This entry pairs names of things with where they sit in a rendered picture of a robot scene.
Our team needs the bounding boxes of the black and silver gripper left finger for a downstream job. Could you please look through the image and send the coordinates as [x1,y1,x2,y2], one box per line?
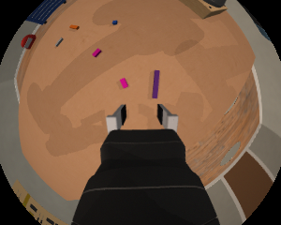
[106,104,126,134]

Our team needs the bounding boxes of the grey rod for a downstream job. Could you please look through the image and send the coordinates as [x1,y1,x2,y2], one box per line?
[55,37,63,47]

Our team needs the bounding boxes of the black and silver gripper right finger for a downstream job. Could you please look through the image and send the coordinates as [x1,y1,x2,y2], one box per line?
[157,104,179,133]

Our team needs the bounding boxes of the dark purple rod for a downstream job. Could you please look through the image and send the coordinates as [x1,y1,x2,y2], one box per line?
[152,70,160,98]

